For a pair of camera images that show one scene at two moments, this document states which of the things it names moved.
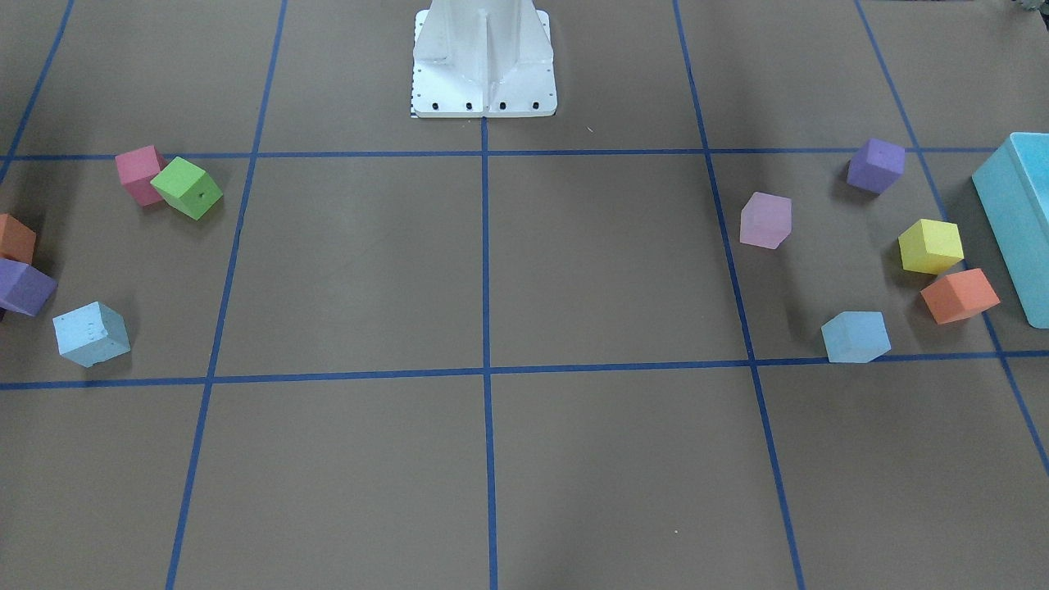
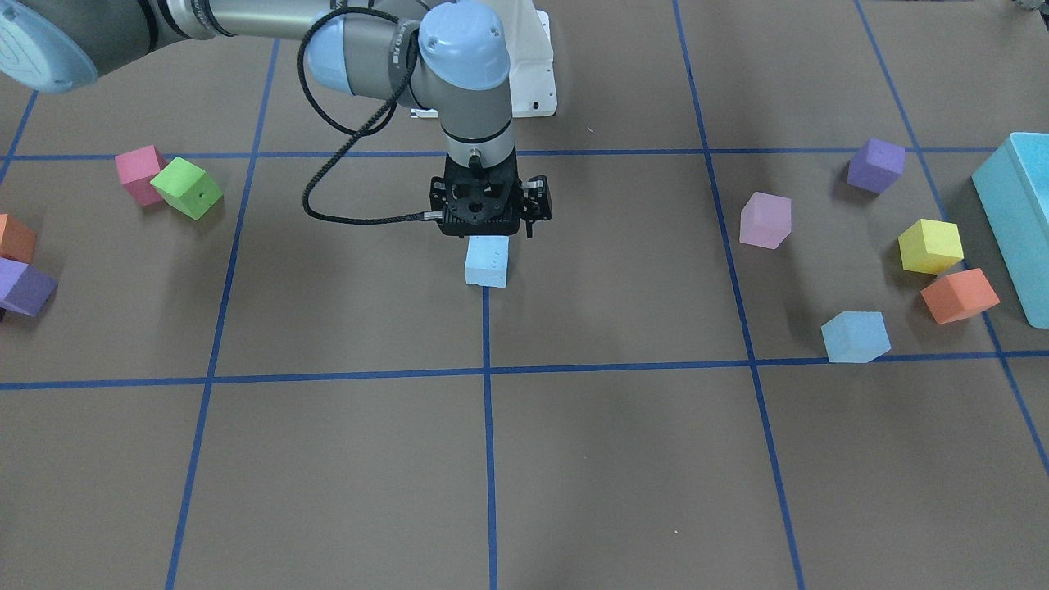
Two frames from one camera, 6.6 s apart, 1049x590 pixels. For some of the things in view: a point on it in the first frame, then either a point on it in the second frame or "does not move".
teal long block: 1014,186 does not move
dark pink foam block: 137,168 does not move
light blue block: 91,334 → 486,260
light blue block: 856,337 does not move
